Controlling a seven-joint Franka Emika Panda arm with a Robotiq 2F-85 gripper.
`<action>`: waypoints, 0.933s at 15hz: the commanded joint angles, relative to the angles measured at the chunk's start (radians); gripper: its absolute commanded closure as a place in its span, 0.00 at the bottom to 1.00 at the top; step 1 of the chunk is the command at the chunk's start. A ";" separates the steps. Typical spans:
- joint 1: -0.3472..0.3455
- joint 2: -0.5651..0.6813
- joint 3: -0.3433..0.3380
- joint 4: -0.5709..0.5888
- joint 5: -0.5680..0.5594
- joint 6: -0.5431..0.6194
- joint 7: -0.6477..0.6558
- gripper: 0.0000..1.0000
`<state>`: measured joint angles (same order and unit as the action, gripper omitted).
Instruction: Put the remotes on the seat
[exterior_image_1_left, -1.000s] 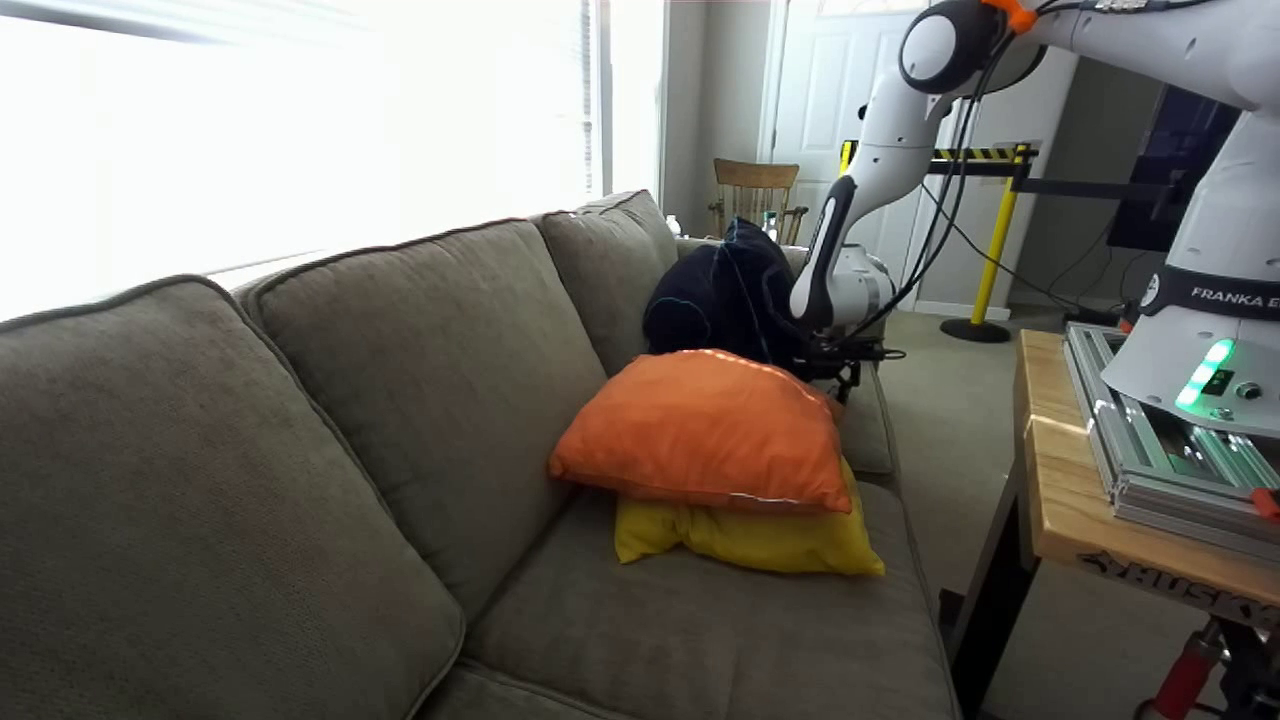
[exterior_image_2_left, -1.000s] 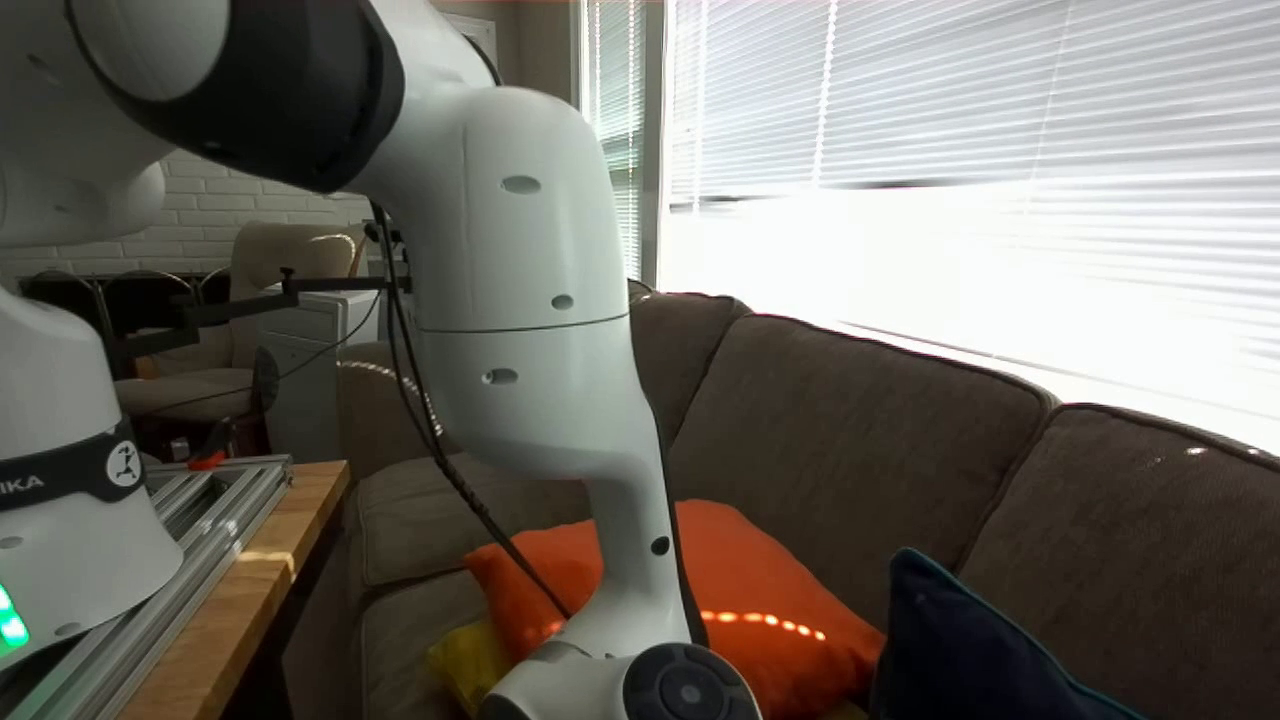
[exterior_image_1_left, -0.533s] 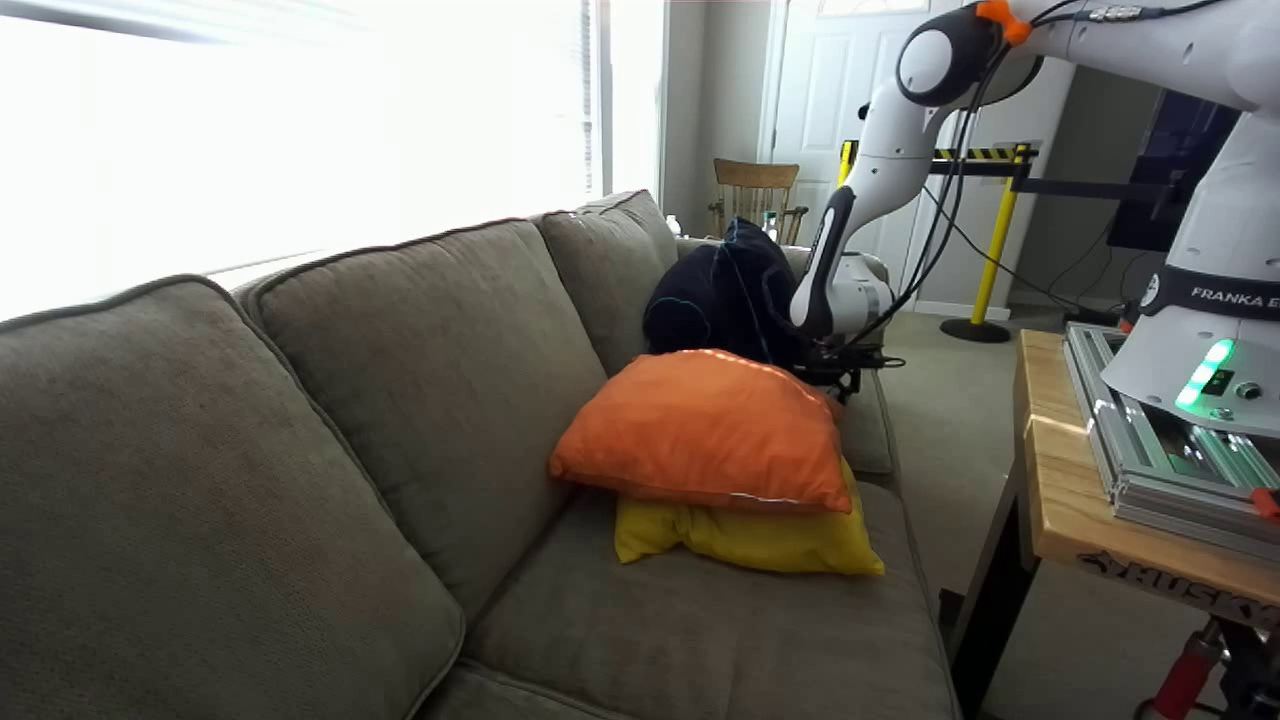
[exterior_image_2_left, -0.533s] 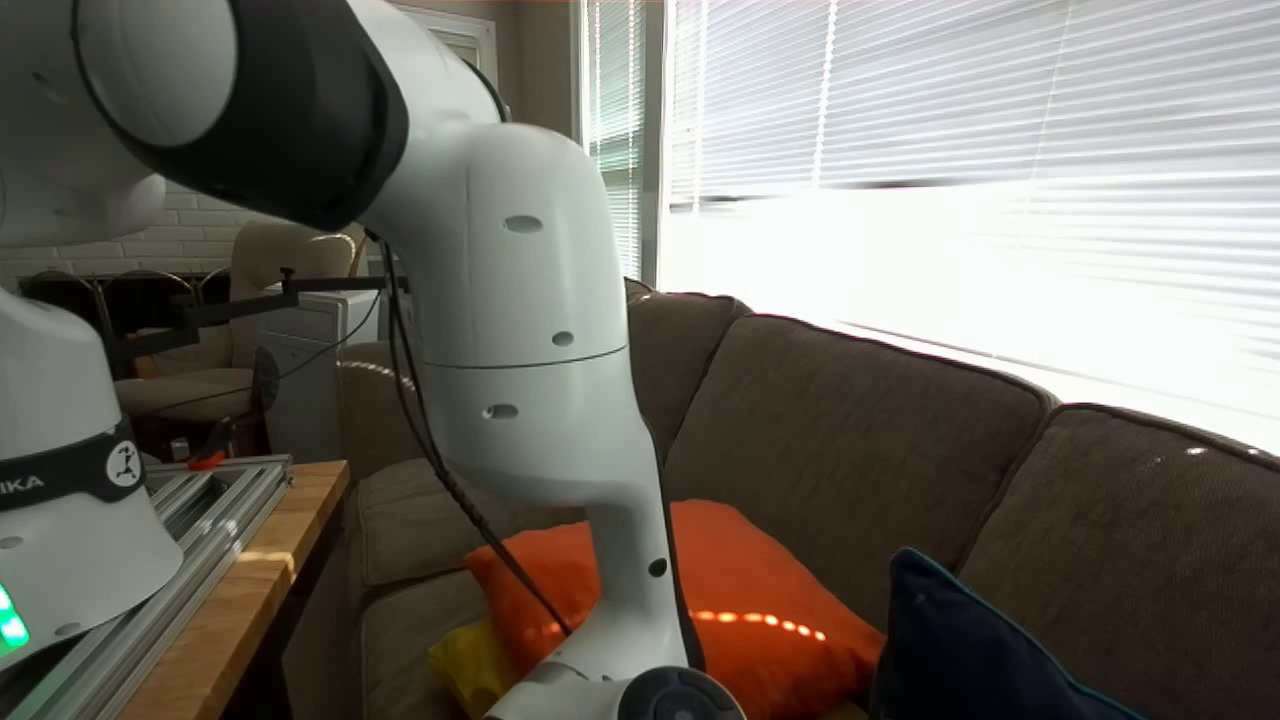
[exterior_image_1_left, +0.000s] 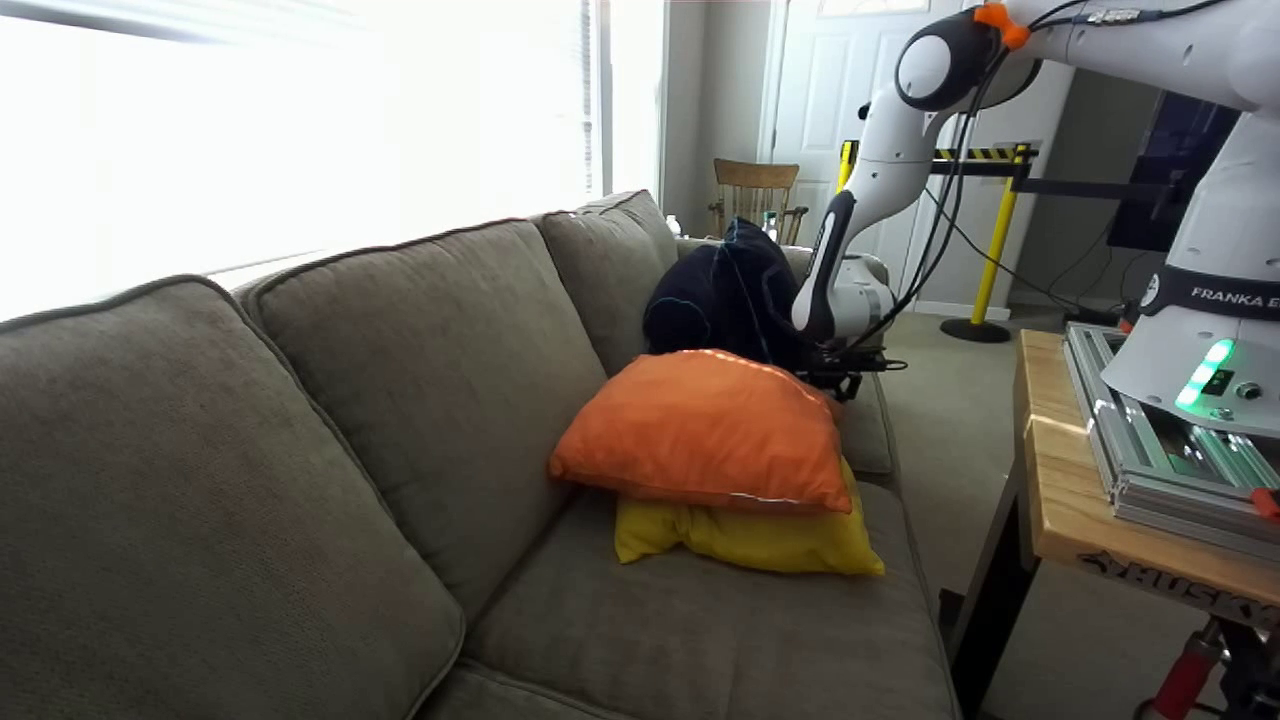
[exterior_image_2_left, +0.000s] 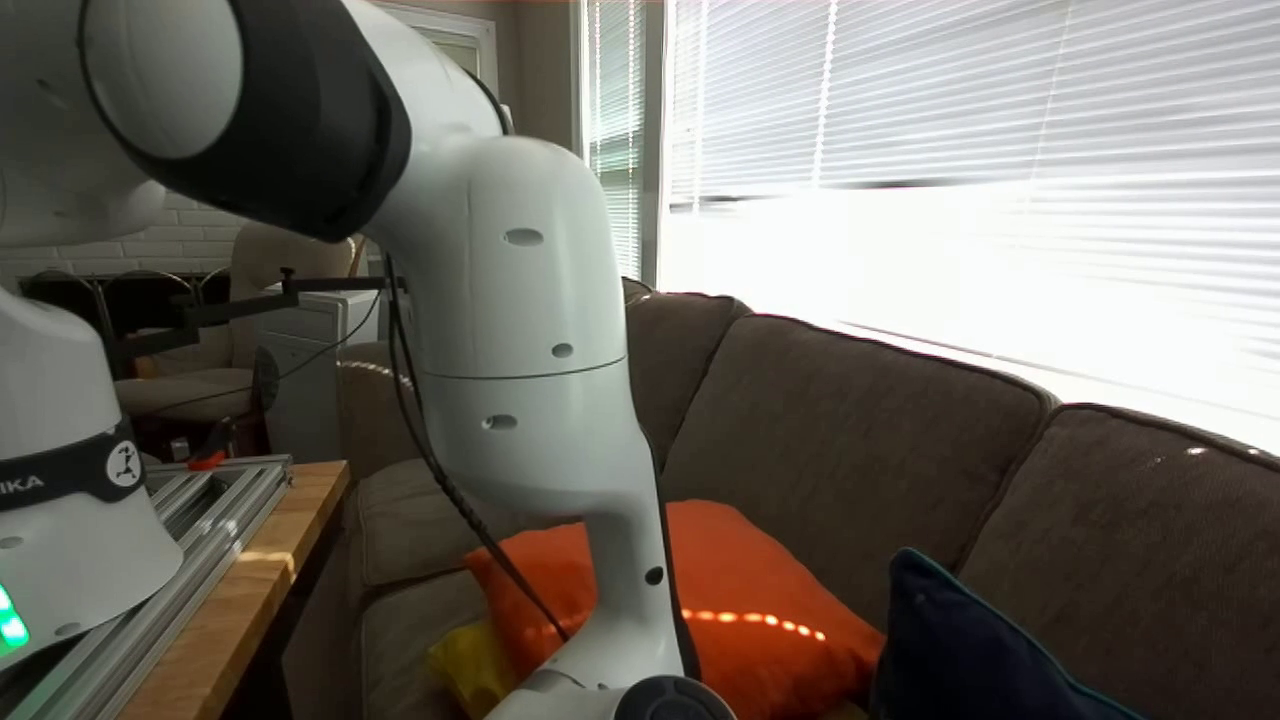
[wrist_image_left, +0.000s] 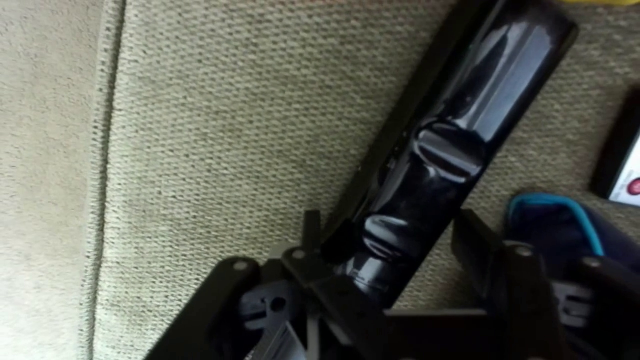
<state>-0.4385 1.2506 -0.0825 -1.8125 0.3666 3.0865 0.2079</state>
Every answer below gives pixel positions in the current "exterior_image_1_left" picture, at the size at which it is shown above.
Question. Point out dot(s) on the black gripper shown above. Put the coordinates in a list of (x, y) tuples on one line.
[(843, 364)]

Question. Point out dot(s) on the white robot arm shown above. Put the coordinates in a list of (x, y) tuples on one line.
[(1206, 341)]

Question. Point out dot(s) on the dark navy pillow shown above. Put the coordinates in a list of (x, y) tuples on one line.
[(728, 299)]

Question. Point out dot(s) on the orange pillow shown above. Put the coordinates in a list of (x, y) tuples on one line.
[(709, 431)]

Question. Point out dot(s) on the yellow pillow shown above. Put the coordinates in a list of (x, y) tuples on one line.
[(696, 512)]

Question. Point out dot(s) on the yellow black barrier stand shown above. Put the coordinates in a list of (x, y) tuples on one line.
[(1009, 164)]

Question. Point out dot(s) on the wooden table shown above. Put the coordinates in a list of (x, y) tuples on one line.
[(1078, 524)]

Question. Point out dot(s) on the white door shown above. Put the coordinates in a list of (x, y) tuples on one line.
[(824, 65)]

